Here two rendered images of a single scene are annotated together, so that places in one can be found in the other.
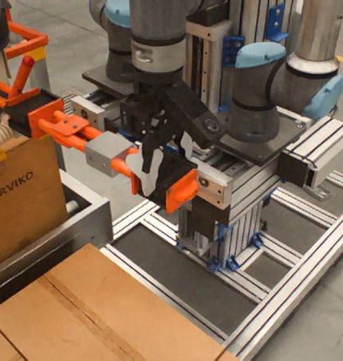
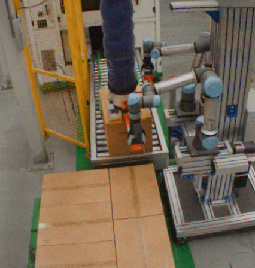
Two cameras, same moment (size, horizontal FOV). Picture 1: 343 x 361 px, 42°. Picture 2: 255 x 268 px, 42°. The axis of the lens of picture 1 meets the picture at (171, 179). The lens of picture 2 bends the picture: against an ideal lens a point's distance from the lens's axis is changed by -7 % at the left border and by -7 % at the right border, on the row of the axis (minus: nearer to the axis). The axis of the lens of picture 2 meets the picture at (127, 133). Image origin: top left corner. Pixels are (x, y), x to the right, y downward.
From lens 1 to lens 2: 1.68 m
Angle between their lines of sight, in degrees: 35
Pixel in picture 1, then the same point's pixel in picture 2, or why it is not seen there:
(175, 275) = (186, 195)
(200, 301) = (186, 208)
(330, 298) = (247, 240)
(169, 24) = (132, 110)
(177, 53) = (135, 116)
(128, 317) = (144, 191)
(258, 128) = (199, 145)
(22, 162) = not seen: hidden behind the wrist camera
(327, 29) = (207, 121)
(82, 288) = (139, 175)
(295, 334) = (219, 243)
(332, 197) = not seen: outside the picture
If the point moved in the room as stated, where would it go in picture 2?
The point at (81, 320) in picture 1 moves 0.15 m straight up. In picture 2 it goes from (131, 183) to (130, 171)
